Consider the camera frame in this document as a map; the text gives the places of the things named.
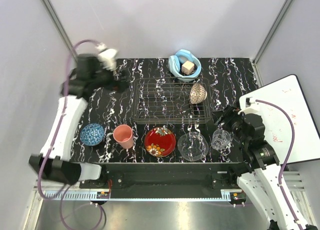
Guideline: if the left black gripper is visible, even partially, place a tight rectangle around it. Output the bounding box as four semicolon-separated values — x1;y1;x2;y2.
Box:
92;59;131;94

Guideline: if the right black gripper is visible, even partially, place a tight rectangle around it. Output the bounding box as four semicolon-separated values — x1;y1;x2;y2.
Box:
209;103;248;146

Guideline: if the brown patterned bowl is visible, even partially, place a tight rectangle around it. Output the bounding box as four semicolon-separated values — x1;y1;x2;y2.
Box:
189;83;208;105

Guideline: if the pink plastic cup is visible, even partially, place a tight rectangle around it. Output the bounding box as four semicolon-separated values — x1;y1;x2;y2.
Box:
113;124;134;149

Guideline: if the blue triangle patterned bowl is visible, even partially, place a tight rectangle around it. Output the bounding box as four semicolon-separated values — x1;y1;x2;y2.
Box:
80;123;105;147

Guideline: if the red floral plate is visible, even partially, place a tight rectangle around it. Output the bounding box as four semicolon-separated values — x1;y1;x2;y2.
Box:
144;127;176;158

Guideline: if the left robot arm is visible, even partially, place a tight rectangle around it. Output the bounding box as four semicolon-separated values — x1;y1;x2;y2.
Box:
28;48;128;188

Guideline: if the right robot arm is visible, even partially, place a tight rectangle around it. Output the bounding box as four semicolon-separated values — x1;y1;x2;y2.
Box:
212;106;317;230

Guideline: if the clear glass mug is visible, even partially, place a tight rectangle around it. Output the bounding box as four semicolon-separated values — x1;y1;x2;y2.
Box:
211;129;231;151

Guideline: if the clear glass plate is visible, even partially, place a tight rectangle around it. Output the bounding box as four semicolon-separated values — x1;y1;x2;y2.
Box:
177;132;209;162

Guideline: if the beige wooden cube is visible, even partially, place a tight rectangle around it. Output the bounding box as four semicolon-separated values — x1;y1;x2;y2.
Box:
181;60;195;75

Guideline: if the white whiteboard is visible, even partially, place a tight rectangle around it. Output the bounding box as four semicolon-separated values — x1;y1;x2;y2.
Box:
239;74;320;164

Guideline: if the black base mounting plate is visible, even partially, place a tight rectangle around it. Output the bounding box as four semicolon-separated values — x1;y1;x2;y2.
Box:
79;162;249;201

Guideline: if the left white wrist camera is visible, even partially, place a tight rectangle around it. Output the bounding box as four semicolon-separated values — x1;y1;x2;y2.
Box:
95;43;118;72

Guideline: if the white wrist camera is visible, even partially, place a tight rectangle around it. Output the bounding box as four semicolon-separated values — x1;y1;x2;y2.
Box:
237;97;260;115
95;43;118;72

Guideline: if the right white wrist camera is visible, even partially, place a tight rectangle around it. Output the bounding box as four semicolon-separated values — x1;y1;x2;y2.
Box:
237;97;260;115

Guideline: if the grey wire dish rack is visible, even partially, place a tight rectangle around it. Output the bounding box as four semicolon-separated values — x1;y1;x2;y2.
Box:
132;77;212;125

